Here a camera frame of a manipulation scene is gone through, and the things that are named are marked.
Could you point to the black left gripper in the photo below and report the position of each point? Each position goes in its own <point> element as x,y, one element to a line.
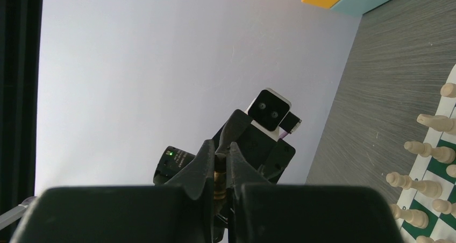
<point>268,156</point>

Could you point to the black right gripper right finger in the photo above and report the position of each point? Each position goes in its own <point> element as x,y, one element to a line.
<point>265,212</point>

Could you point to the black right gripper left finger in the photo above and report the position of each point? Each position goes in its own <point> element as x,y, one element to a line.
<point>180,210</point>

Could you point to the dark brown chess piece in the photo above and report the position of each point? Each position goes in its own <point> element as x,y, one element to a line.
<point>220,177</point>

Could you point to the cream chess piece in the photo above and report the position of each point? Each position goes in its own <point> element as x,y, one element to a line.
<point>441,154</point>
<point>448,90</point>
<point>438,122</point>
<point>426,187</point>
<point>416,218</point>

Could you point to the green white chess mat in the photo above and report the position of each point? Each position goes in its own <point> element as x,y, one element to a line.
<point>425,210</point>

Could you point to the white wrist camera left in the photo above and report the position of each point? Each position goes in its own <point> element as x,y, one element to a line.
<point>271,114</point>

